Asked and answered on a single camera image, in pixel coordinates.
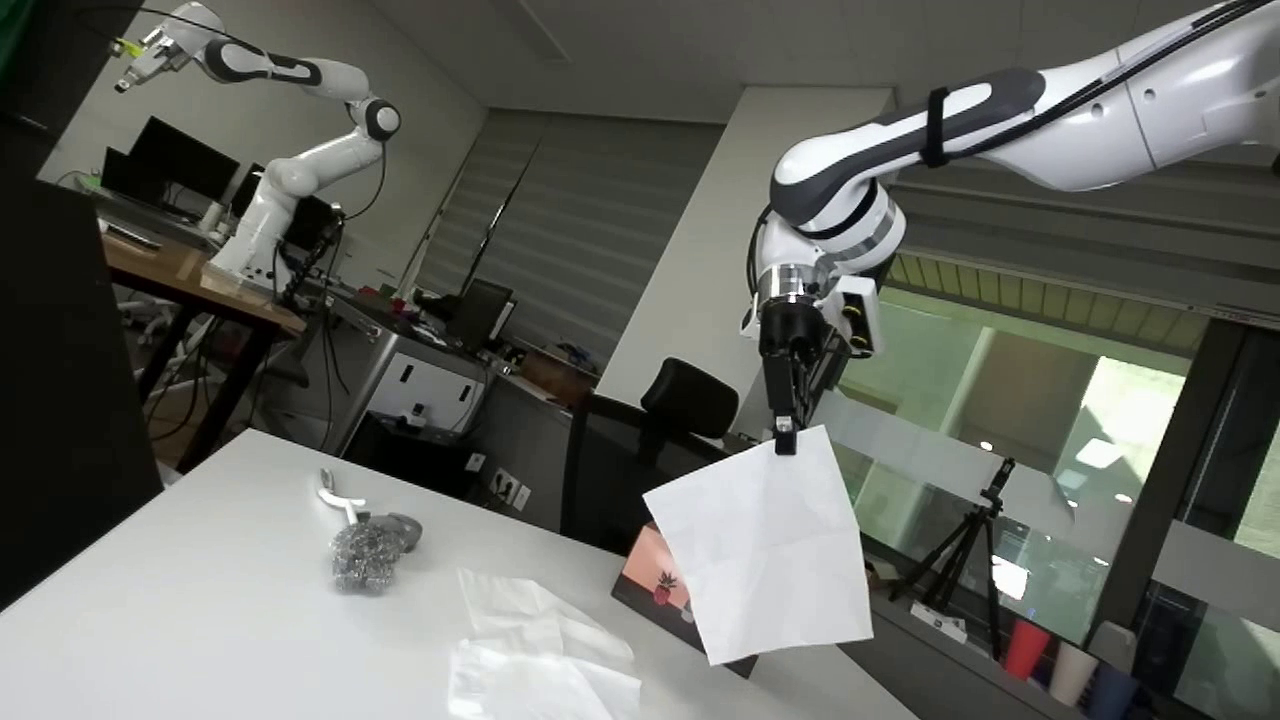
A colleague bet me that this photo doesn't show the grey window blind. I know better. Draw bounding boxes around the grey window blind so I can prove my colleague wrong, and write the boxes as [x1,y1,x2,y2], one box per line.
[416,113,726,373]

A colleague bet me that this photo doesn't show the white tissue sheet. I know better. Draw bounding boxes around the white tissue sheet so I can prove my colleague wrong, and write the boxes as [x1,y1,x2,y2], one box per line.
[641,421,881,668]

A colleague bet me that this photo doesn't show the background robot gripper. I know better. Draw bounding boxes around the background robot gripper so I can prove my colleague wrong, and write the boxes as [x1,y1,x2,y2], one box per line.
[114,26,179,94]

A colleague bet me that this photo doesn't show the black camera tripod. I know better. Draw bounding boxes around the black camera tripod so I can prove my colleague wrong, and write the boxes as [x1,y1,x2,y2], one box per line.
[888,457,1024,662]

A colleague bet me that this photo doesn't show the black partition panel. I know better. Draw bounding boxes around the black partition panel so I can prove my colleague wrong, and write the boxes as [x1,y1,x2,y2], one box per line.
[0,0,168,612]

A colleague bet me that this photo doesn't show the green cloth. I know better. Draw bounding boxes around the green cloth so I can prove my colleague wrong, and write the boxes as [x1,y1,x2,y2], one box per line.
[0,0,41,74]

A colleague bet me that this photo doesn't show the clear plastic wrap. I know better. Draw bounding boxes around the clear plastic wrap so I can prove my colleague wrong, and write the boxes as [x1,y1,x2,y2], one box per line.
[444,569,648,720]

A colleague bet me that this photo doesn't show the white metal cabinet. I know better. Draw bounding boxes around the white metal cabinet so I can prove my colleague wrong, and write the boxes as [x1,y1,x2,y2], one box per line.
[284,311,503,457]

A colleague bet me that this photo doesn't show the black office chair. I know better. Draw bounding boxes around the black office chair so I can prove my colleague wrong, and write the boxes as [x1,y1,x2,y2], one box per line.
[565,357,745,557]

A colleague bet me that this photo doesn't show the red cup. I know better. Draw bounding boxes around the red cup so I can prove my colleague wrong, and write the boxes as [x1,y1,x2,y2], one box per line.
[1001,618,1057,685]

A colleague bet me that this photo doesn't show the blue cup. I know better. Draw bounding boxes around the blue cup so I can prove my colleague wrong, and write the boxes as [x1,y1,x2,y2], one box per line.
[1081,661,1142,720]

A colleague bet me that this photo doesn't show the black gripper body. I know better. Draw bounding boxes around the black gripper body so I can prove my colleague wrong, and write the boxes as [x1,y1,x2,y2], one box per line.
[754,257,856,373]

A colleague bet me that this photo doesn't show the orange tissue box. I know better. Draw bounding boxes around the orange tissue box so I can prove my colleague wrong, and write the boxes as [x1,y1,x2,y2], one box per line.
[610,519,765,679]

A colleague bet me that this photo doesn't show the wooden desk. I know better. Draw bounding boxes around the wooden desk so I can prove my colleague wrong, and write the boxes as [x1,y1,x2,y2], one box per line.
[100,216,312,472]

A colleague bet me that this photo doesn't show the grey steel wool scrubber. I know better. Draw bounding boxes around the grey steel wool scrubber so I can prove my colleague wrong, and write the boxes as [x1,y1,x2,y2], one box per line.
[330,511,429,598]

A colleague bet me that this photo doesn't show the small silver metal tool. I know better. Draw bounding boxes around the small silver metal tool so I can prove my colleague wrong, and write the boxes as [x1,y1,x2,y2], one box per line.
[315,469,373,531]

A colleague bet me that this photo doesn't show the small black laptop screen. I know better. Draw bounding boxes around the small black laptop screen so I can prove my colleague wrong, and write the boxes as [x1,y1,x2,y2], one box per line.
[438,274,520,352]

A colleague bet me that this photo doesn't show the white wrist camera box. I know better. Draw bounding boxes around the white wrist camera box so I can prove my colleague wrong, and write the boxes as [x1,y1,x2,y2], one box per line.
[831,271,883,363]

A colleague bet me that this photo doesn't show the black computer monitor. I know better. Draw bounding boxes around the black computer monitor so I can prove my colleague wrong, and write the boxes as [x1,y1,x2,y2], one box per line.
[100,115,249,216]

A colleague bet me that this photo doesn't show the dark grey cabinet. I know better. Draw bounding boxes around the dark grey cabinet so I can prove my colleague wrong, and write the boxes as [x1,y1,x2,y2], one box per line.
[456,374,586,531]

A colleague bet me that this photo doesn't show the white cup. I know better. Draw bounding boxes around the white cup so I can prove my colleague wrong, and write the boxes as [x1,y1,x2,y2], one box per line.
[1047,638,1105,702]

